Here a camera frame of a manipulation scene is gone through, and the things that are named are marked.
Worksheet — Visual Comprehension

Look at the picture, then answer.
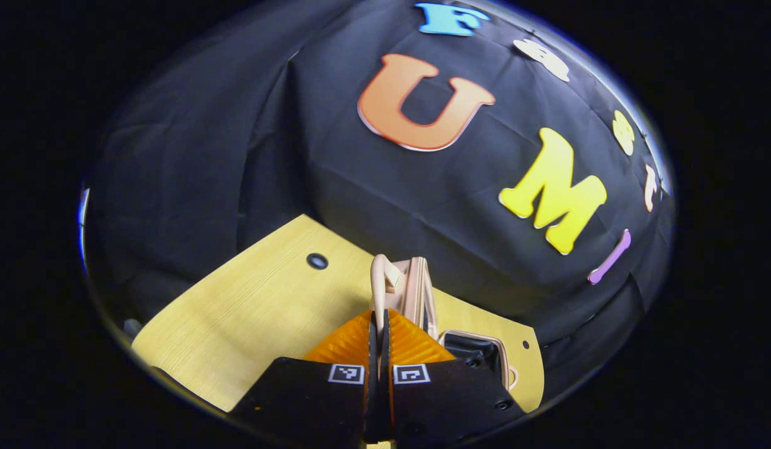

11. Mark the black backdrop cloth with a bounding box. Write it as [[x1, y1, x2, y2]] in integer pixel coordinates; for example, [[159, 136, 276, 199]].
[[83, 0, 676, 400]]

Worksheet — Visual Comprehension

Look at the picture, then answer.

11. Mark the pink suitcase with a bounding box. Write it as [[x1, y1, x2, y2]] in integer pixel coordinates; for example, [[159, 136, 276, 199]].
[[370, 254, 520, 392]]

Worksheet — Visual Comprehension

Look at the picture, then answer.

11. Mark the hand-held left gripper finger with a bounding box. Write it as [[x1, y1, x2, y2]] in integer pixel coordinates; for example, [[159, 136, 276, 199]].
[[380, 308, 527, 446], [227, 310, 381, 446]]

